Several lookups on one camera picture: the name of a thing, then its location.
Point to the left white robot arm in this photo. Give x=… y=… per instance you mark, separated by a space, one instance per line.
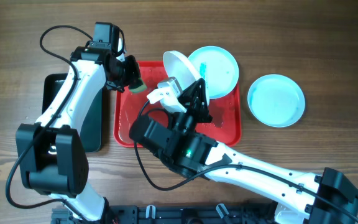
x=51 y=157

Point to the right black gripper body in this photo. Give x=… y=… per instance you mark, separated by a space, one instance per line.
x=182 y=116

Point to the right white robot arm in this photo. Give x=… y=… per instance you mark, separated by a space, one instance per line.
x=302 y=197

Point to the green yellow sponge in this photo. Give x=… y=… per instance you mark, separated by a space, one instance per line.
x=138 y=86

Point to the white plate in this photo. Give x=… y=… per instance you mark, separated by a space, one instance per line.
x=178 y=65
x=219 y=69
x=276 y=100

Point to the black water tray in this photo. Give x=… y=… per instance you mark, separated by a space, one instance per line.
x=91 y=131

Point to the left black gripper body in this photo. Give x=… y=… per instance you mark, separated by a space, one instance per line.
x=125 y=75

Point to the red plastic tray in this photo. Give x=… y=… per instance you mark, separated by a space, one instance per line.
x=225 y=127

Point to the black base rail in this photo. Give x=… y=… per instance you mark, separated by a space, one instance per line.
x=247 y=213

